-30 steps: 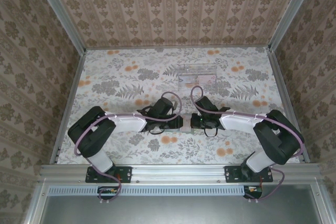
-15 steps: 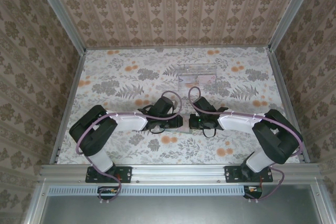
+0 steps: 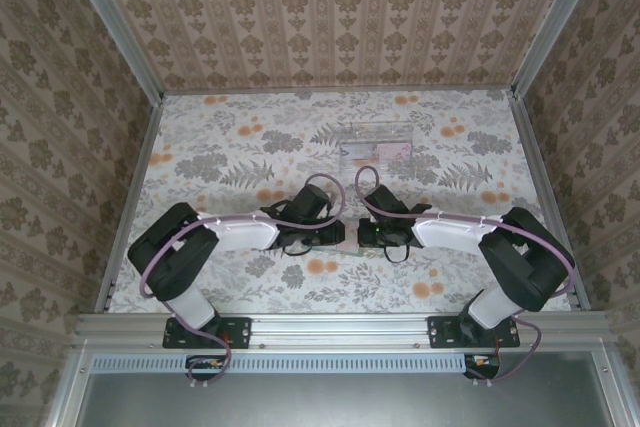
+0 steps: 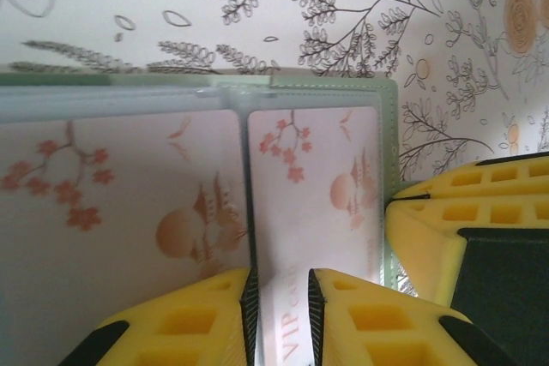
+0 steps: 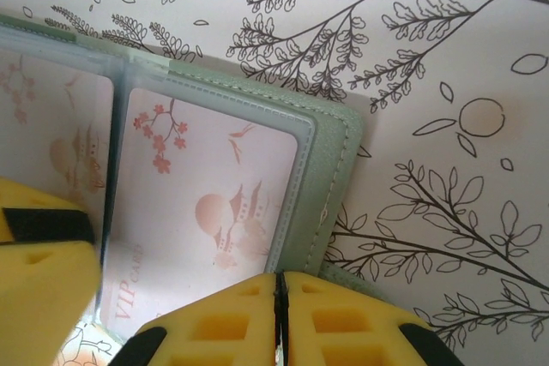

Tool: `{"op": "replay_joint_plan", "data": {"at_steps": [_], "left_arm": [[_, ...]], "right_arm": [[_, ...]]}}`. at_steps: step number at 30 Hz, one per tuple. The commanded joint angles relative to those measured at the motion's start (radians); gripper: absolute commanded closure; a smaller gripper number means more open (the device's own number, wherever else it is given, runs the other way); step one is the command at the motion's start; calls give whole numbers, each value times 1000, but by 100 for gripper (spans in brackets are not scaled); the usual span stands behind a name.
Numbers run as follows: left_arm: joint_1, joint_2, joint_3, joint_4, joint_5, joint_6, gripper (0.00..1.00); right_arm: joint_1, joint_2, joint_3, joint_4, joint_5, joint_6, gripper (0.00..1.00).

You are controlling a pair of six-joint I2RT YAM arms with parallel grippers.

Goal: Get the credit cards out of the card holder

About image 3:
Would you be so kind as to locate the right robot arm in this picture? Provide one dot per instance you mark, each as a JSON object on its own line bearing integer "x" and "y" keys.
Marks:
{"x": 525, "y": 267}

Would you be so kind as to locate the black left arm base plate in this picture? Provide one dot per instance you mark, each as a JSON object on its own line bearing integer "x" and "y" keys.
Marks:
{"x": 240, "y": 332}

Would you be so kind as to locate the clear acrylic box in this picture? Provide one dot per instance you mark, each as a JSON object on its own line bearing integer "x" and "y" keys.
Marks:
{"x": 375, "y": 129}

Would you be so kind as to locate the aluminium mounting rail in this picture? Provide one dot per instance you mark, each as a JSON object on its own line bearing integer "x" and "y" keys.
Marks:
{"x": 340, "y": 329}

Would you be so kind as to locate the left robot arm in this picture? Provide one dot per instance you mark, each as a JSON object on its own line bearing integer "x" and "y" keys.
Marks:
{"x": 175, "y": 267}

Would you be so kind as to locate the pale printed card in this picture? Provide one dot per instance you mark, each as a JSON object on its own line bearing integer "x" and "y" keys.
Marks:
{"x": 357, "y": 152}

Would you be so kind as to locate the aluminium table side rail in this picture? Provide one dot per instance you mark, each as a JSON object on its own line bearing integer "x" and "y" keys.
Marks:
{"x": 138, "y": 172}
{"x": 540, "y": 172}

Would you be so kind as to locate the grey metal panel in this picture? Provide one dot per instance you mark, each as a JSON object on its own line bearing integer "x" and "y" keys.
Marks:
{"x": 340, "y": 402}

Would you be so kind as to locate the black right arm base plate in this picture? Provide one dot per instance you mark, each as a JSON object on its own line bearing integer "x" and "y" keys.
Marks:
{"x": 440, "y": 332}

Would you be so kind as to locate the aluminium frame post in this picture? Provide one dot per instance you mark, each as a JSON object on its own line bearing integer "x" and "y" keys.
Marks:
{"x": 117, "y": 22}
{"x": 556, "y": 22}

